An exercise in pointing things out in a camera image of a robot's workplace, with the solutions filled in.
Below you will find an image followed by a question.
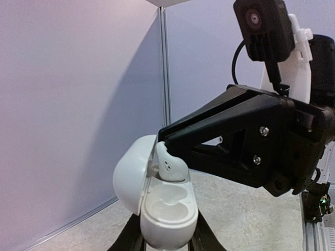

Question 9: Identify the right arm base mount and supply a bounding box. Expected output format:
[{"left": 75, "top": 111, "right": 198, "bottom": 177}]
[{"left": 301, "top": 182, "right": 334, "bottom": 223}]

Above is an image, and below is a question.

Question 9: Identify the white earbud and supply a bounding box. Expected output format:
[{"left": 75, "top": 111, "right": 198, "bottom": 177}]
[{"left": 156, "top": 141, "right": 188, "bottom": 182}]

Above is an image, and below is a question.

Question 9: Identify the aluminium front rail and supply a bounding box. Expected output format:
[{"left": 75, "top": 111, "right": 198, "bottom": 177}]
[{"left": 300, "top": 184, "right": 334, "bottom": 251}]

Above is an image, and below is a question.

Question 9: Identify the white oval charging case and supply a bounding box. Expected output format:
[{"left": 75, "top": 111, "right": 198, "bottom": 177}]
[{"left": 113, "top": 135, "right": 198, "bottom": 250}]

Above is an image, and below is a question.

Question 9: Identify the left aluminium frame post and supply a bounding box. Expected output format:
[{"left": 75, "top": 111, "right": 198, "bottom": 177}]
[{"left": 159, "top": 7, "right": 171, "bottom": 126}]

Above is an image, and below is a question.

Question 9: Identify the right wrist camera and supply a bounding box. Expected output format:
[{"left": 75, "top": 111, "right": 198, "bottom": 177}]
[{"left": 233, "top": 1, "right": 295, "bottom": 96}]

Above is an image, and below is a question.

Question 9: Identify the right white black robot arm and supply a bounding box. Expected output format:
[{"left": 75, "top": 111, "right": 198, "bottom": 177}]
[{"left": 156, "top": 2, "right": 334, "bottom": 197}]

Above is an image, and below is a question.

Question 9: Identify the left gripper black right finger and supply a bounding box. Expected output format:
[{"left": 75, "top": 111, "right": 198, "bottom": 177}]
[{"left": 187, "top": 210, "right": 227, "bottom": 251}]

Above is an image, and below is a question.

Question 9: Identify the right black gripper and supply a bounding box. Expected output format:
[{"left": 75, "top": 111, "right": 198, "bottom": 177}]
[{"left": 158, "top": 85, "right": 334, "bottom": 197}]

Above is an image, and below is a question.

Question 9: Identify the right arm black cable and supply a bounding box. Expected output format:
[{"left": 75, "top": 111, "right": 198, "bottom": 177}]
[{"left": 231, "top": 41, "right": 247, "bottom": 86}]

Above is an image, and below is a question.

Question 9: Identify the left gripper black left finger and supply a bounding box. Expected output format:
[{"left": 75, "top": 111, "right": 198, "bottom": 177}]
[{"left": 107, "top": 214, "right": 147, "bottom": 251}]

